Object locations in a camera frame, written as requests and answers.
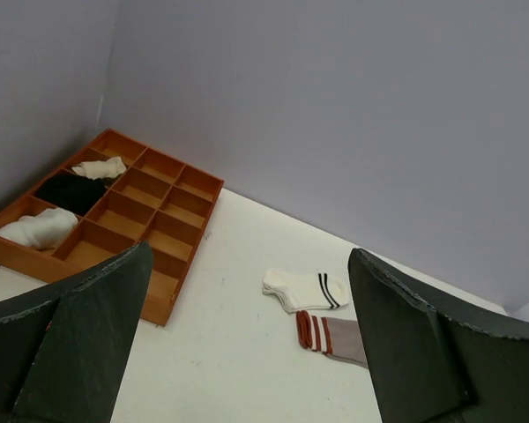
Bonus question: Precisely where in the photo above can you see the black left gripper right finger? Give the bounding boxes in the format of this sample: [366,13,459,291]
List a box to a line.
[348,249,529,422]

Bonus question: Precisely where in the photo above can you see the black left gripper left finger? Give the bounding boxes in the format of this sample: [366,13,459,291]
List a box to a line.
[0,241,153,422]

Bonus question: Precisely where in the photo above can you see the grey sock with red cuff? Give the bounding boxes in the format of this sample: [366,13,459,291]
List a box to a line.
[295,311,369,368]

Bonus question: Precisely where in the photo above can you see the white rolled sock in tray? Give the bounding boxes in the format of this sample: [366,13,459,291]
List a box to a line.
[0,208,78,250]

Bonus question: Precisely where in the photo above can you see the white sock with black stripes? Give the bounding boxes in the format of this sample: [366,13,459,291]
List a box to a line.
[262,269,350,314]

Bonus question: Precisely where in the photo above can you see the black rolled sock in tray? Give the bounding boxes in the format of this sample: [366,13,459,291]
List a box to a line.
[34,172,107,217]

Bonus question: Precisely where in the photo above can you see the orange wooden compartment tray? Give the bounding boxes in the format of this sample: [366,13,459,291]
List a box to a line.
[0,129,224,326]

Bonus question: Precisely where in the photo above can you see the cream rolled sock in tray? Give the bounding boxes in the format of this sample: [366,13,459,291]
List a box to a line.
[71,156,127,180]

